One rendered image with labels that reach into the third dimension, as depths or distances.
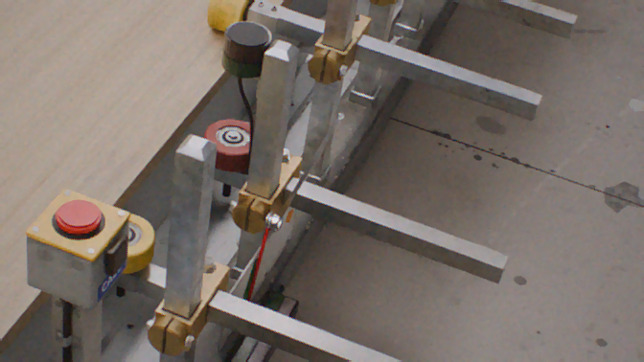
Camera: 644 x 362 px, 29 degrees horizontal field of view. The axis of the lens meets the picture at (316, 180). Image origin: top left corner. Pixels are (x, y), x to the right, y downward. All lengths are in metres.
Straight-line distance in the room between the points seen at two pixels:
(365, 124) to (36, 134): 0.65
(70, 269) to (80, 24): 0.87
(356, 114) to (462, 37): 1.60
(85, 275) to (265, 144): 0.58
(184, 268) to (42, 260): 0.37
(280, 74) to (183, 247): 0.27
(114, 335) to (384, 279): 1.15
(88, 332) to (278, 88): 0.50
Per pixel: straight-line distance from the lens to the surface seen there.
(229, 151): 1.71
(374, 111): 2.17
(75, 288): 1.13
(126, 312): 1.87
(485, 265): 1.69
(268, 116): 1.61
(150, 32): 1.94
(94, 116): 1.76
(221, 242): 1.98
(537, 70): 3.67
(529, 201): 3.18
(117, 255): 1.12
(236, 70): 1.58
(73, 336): 1.21
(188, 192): 1.39
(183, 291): 1.50
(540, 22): 2.05
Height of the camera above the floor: 1.99
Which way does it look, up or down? 40 degrees down
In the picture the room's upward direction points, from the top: 10 degrees clockwise
